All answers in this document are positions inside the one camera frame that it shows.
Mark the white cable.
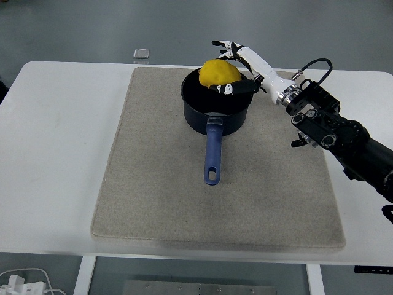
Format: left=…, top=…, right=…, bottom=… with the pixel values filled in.
left=0, top=267, right=67, bottom=295

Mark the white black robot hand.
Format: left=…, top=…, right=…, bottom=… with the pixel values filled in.
left=210, top=39, right=300, bottom=107

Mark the grey metal plate with screws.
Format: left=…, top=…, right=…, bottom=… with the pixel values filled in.
left=122, top=280, right=277, bottom=295

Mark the white table leg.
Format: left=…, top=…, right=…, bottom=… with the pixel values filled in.
left=306, top=263, right=325, bottom=295
left=73, top=255, right=98, bottom=295

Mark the black table control panel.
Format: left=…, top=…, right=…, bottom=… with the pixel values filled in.
left=354, top=265, right=388, bottom=274

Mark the yellow potato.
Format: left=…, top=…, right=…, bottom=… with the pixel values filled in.
left=198, top=59, right=242, bottom=89

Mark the white power strip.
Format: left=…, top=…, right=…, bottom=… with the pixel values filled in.
left=0, top=274, right=47, bottom=295

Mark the beige fabric mat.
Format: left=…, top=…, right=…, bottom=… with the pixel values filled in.
left=90, top=66, right=347, bottom=253

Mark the blue pot with handle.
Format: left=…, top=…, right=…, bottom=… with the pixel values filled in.
left=180, top=64, right=255, bottom=187

